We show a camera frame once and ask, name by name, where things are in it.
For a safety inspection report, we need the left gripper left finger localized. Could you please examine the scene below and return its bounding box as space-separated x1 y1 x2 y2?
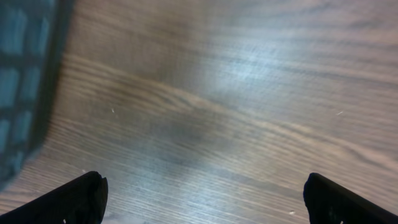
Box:
1 171 108 224

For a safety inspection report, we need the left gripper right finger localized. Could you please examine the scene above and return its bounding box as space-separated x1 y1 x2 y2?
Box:
303 172 397 224

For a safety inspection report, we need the grey plastic shopping basket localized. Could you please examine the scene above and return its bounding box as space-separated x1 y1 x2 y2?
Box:
1 0 75 189

